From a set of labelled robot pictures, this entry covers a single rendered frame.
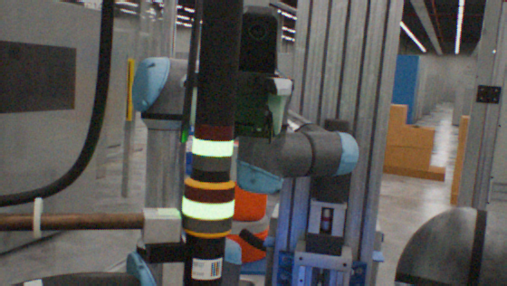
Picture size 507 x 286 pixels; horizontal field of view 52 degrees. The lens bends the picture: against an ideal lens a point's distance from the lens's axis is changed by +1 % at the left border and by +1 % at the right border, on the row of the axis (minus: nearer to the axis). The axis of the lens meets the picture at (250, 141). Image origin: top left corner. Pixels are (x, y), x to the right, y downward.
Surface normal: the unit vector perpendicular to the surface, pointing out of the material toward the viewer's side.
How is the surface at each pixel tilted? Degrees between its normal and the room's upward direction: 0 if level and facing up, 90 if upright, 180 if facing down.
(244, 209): 90
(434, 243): 64
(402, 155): 90
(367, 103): 90
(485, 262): 91
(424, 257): 68
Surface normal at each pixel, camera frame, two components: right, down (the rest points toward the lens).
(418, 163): -0.37, 0.10
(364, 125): -0.16, 0.12
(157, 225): 0.29, 0.16
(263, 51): -0.12, 0.63
